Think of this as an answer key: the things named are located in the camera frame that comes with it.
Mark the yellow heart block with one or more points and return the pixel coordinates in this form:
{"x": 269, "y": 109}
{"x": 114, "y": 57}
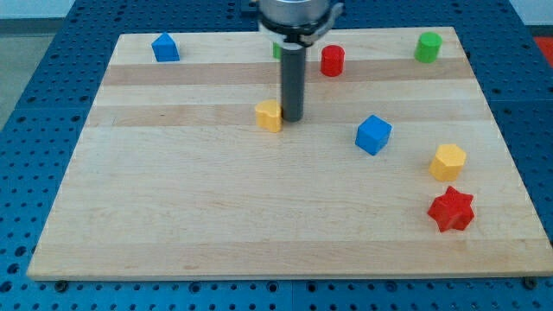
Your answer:
{"x": 268, "y": 115}

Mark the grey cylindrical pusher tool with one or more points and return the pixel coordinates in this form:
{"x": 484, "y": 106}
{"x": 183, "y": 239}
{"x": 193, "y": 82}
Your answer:
{"x": 292, "y": 65}

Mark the blue cube block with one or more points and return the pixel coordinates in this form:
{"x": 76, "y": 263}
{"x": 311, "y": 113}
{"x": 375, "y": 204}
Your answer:
{"x": 373, "y": 134}

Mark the green block behind tool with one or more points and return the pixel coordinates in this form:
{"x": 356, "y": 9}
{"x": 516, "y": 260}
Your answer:
{"x": 276, "y": 51}

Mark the red cylinder block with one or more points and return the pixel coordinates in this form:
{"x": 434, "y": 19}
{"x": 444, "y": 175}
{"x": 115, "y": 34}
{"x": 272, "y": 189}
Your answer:
{"x": 332, "y": 60}

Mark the light wooden board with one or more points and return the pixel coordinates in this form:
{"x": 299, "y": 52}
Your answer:
{"x": 171, "y": 178}

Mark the blue pentagon house block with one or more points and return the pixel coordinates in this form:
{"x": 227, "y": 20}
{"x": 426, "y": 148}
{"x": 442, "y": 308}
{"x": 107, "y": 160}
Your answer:
{"x": 165, "y": 48}

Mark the yellow hexagon block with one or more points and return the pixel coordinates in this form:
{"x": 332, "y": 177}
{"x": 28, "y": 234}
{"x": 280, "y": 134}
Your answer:
{"x": 448, "y": 162}

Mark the red star block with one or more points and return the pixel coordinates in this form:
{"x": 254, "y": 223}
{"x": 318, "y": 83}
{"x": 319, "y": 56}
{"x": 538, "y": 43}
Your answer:
{"x": 452, "y": 210}

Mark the green cylinder block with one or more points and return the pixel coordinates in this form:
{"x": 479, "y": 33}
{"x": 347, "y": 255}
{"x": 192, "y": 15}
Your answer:
{"x": 428, "y": 47}

